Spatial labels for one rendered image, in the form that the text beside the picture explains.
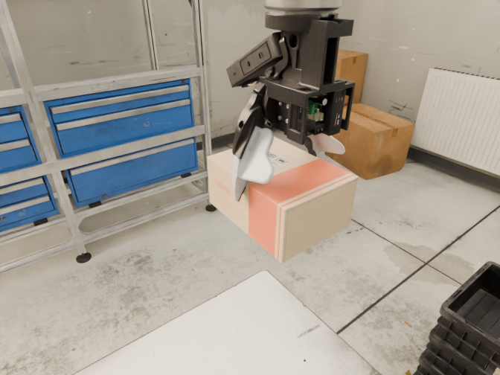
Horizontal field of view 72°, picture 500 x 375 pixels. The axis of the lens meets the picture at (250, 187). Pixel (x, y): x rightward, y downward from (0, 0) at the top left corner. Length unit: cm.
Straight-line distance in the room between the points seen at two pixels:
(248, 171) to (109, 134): 153
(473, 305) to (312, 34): 107
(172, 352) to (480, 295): 95
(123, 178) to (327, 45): 172
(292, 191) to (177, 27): 254
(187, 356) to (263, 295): 21
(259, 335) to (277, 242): 40
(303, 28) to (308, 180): 17
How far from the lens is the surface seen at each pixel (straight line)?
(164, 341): 78
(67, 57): 264
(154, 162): 201
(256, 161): 38
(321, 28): 34
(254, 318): 79
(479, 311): 127
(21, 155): 184
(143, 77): 184
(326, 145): 45
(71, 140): 184
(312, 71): 35
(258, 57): 40
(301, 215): 38
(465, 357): 114
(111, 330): 175
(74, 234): 204
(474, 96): 289
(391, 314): 182
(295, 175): 42
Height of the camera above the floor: 132
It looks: 31 degrees down
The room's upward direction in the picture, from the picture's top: straight up
